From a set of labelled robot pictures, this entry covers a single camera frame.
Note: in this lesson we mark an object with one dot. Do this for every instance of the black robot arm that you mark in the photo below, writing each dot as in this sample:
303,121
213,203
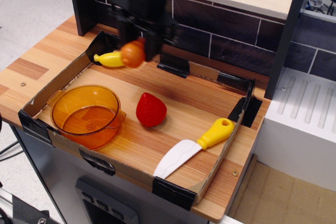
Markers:
149,17

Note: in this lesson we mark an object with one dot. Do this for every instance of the white toy sink drainboard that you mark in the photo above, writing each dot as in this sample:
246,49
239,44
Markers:
297,136

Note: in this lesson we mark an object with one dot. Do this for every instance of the grey oven control panel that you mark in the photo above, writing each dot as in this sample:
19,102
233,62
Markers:
103,208

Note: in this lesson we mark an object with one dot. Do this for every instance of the orange toy carrot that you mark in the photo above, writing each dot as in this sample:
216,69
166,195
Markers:
133,53

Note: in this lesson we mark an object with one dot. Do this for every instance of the toy knife yellow handle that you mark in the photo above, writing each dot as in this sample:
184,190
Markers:
181,152

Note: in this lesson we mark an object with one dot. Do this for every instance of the orange transparent plastic pot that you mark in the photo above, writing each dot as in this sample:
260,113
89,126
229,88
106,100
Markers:
89,115

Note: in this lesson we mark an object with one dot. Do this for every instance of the dark grey right post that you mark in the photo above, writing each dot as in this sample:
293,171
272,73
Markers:
295,11

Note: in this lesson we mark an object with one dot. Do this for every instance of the red toy strawberry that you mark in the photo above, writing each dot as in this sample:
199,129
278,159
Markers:
151,111

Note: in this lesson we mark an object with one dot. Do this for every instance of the yellow toy banana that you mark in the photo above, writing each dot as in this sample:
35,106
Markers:
111,59

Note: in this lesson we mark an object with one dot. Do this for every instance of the dark grey post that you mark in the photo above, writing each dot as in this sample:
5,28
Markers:
85,15
295,11

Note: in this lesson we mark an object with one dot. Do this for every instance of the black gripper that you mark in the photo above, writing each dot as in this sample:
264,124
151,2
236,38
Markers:
145,16

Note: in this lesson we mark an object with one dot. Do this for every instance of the dark grey left post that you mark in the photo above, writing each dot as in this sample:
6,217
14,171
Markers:
85,15

